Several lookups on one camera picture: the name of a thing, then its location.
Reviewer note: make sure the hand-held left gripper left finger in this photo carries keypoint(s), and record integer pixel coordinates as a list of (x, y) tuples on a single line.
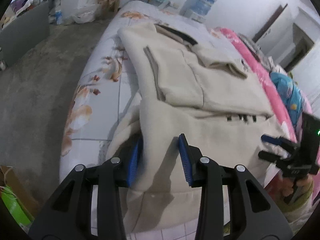
[(133, 165)]

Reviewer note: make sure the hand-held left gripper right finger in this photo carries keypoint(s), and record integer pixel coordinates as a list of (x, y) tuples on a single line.
[(185, 160)]

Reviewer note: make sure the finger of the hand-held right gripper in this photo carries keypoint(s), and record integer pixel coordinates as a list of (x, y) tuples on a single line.
[(271, 158), (272, 140)]

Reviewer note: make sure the cream zip jacket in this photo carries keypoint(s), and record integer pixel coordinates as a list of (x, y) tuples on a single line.
[(200, 100)]

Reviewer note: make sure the person's right forearm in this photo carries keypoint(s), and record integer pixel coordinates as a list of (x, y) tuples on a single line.
[(300, 213)]

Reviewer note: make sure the person's right hand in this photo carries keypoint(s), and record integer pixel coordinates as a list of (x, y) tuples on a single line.
[(288, 189)]

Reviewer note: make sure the pink floral blanket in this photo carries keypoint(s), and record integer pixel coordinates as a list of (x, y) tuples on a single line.
[(265, 80)]

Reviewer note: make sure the cream jacket with black stripes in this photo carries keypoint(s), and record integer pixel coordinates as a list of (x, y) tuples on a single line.
[(105, 85)]

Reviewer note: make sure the cardboard box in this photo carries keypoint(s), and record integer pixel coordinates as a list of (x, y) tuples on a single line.
[(17, 182)]

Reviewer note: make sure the green bag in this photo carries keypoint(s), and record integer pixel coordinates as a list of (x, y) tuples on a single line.
[(12, 207)]

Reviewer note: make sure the blue water jug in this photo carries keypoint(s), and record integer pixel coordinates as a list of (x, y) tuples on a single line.
[(200, 3)]

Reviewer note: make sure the white plastic bag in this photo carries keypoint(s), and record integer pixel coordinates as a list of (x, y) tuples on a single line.
[(86, 13)]

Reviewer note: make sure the blue and white packet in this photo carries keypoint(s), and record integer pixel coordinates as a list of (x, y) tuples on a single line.
[(56, 17)]

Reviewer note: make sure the grey flat board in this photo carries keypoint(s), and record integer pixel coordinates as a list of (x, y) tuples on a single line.
[(22, 35)]

